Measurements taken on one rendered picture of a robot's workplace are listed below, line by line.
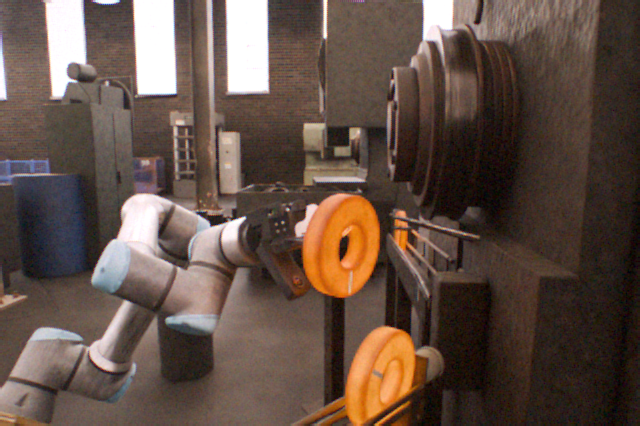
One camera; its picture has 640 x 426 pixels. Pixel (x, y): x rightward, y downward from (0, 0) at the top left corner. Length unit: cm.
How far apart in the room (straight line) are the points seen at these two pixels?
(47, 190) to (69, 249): 54
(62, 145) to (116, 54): 865
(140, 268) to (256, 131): 1067
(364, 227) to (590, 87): 38
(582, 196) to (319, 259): 39
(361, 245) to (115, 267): 41
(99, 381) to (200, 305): 87
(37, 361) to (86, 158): 295
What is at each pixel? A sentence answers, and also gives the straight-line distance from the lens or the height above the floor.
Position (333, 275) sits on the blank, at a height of 87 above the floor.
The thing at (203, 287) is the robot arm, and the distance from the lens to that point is 82.
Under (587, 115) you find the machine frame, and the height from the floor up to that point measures 110.
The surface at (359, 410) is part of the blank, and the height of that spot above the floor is 70.
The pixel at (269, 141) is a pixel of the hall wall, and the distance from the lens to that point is 1132.
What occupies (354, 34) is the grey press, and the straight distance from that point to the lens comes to 380.
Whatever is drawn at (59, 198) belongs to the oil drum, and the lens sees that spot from 425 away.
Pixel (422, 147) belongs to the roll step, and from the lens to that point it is 96.
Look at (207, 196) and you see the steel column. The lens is 809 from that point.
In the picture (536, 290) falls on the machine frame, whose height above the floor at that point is 85.
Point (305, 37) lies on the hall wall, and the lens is 1154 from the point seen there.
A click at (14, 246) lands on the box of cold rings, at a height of 32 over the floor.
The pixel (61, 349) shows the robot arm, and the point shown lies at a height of 43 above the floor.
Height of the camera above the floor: 105
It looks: 9 degrees down
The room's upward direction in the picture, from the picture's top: straight up
